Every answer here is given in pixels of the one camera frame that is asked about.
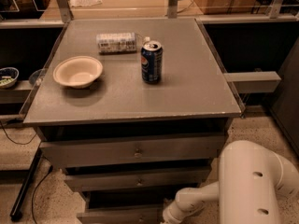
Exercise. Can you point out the black metal floor bar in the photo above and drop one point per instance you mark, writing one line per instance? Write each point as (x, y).
(15, 214)

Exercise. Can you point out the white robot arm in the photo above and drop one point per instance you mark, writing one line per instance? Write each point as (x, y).
(251, 178)

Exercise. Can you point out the grey drawer cabinet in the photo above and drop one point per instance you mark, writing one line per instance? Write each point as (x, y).
(192, 98)

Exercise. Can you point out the small blue patterned bowl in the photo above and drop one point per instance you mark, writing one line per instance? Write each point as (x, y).
(8, 77)

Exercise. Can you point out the grey top drawer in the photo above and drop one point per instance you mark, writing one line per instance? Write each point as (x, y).
(84, 153)

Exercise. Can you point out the grey middle drawer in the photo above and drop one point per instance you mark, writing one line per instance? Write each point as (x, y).
(137, 179)

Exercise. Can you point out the dark round dish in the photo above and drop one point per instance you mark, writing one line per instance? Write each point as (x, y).
(37, 77)

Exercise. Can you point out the white paper bowl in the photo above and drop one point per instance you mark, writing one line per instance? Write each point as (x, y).
(78, 72)

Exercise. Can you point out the grey drawer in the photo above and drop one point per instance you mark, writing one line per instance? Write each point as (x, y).
(84, 153)
(137, 179)
(127, 206)

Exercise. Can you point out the grey side shelf beam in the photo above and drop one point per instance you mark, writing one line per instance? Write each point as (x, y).
(254, 82)

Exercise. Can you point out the grey bottom drawer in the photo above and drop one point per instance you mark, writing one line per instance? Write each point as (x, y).
(127, 206)

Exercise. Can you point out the clear plastic water bottle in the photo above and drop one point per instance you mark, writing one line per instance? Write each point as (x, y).
(119, 42)

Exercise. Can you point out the blue pepsi can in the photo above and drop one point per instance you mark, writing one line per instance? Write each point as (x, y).
(151, 61)

